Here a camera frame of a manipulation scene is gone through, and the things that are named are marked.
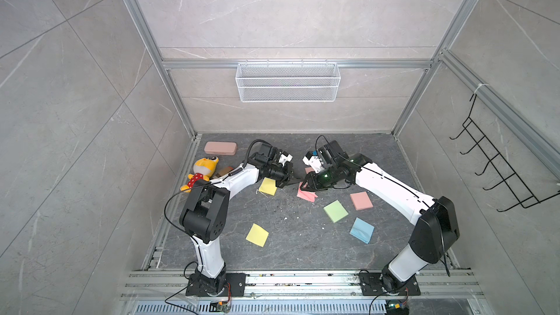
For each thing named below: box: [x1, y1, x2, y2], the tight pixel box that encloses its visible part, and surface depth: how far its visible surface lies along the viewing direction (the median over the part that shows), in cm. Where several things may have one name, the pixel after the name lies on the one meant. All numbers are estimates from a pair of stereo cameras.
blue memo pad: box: [349, 216, 376, 245], surface depth 87 cm
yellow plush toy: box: [179, 156, 220, 194], surface depth 100 cm
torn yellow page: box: [245, 223, 270, 248], surface depth 86 cm
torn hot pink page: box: [296, 181, 318, 203], surface depth 83 cm
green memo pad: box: [323, 199, 350, 224], surface depth 92 cm
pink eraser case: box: [203, 141, 237, 157], surface depth 113 cm
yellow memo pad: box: [258, 176, 278, 197], surface depth 100 cm
